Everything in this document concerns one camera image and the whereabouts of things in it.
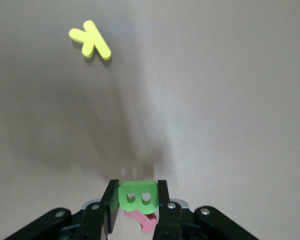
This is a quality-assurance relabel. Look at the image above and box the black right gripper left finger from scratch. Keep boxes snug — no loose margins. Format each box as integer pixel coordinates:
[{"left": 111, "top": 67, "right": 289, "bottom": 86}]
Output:
[{"left": 4, "top": 179, "right": 120, "bottom": 240}]

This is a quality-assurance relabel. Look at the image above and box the green foam letter B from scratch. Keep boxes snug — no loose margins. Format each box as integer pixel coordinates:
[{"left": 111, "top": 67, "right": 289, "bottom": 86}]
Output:
[{"left": 117, "top": 180, "right": 159, "bottom": 215}]

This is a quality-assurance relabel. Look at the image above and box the yellow foam letter K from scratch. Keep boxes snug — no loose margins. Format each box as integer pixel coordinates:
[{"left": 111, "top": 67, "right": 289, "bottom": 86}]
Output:
[{"left": 68, "top": 19, "right": 113, "bottom": 61}]

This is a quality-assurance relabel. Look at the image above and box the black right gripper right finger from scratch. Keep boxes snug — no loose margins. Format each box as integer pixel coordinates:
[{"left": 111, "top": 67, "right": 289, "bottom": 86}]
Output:
[{"left": 152, "top": 179, "right": 260, "bottom": 240}]

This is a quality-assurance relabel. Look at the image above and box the red foam letter I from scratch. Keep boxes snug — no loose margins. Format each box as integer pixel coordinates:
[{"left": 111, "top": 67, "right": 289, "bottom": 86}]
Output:
[{"left": 124, "top": 209, "right": 159, "bottom": 235}]

